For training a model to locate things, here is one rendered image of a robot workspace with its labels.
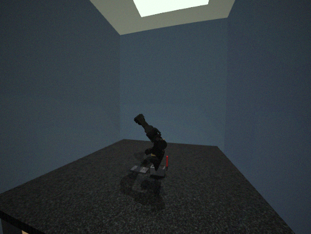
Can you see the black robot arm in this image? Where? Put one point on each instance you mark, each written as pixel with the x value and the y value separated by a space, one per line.
pixel 152 134

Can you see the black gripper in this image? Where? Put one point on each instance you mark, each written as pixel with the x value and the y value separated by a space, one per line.
pixel 156 160

